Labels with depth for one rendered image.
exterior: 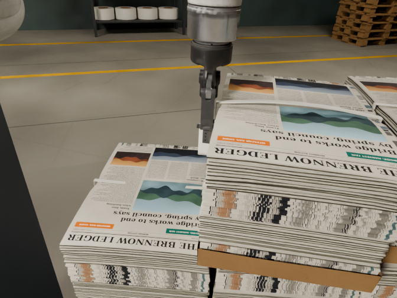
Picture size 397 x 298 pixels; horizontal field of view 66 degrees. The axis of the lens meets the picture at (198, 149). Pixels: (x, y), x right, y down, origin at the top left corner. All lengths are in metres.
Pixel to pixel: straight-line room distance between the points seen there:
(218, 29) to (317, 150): 0.24
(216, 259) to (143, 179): 0.30
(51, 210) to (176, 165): 1.33
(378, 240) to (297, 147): 0.18
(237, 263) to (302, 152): 0.22
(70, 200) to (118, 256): 1.45
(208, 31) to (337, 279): 0.45
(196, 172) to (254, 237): 0.31
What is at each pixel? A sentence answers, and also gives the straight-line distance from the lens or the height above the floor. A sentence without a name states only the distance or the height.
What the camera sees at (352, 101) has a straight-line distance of 0.67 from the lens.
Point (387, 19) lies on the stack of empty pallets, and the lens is 7.23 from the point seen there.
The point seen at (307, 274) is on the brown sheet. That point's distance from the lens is 0.56.
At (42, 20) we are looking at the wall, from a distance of 7.14.
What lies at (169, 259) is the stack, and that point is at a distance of 0.60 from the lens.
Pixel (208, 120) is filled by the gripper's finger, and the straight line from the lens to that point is 0.58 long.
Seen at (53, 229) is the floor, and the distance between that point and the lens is 1.90.
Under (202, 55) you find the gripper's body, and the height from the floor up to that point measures 1.14.
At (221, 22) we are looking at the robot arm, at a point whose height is 1.20.
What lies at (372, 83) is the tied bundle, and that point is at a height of 1.06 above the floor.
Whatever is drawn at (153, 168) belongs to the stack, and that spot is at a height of 0.83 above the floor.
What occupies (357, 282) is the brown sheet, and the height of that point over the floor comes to 0.86.
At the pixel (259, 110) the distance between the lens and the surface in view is 0.56.
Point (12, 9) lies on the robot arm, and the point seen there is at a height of 1.16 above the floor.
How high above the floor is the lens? 1.28
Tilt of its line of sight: 32 degrees down
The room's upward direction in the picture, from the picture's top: 3 degrees clockwise
